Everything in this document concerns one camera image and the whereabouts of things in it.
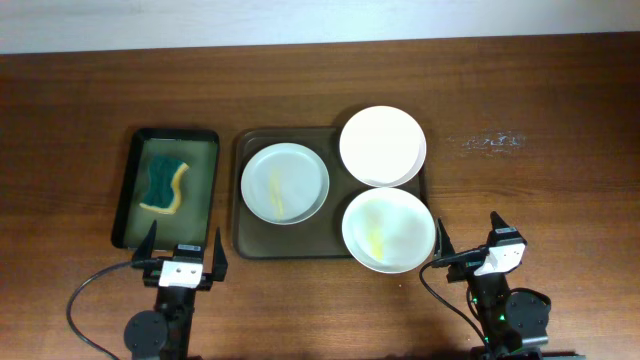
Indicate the brown plastic serving tray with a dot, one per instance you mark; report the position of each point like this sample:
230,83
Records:
317,237

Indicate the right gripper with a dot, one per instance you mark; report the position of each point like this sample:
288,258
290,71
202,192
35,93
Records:
461,270

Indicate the white plate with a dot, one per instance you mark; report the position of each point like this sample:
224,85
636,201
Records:
388,230
285,183
382,146

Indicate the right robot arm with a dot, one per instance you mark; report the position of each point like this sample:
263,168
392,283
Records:
513,321

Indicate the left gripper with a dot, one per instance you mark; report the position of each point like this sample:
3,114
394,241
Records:
220,266

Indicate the small black sponge tray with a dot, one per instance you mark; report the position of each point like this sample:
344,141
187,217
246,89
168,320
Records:
199,148

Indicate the green and yellow sponge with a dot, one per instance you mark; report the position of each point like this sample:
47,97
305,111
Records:
164,195

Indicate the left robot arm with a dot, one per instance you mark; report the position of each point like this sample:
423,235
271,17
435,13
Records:
164,331

